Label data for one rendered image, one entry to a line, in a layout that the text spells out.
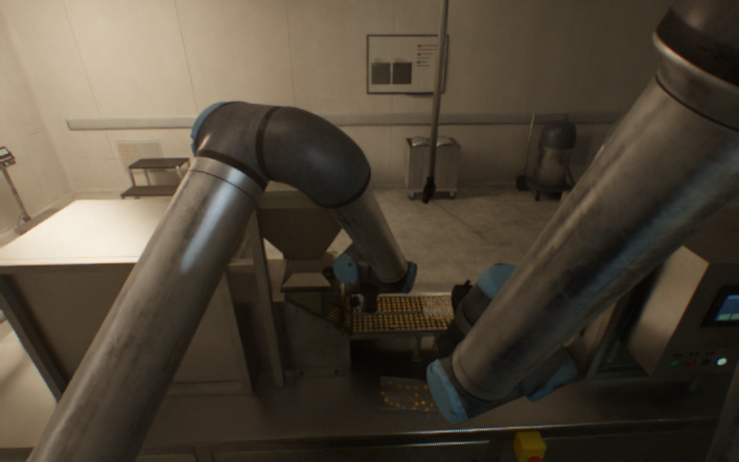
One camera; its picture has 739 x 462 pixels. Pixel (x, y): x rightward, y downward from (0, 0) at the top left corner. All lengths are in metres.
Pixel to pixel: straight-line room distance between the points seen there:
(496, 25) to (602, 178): 4.76
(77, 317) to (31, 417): 0.40
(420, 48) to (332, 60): 1.02
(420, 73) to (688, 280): 4.01
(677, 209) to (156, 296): 0.53
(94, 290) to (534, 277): 1.20
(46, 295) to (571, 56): 5.24
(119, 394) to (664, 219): 0.56
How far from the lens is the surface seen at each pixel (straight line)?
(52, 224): 1.57
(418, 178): 4.57
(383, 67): 4.78
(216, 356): 1.38
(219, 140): 0.60
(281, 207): 1.02
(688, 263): 1.27
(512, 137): 5.35
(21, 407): 1.77
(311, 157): 0.55
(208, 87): 5.09
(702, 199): 0.31
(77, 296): 1.39
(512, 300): 0.41
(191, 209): 0.57
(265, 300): 1.16
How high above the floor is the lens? 1.89
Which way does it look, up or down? 29 degrees down
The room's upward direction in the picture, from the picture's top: straight up
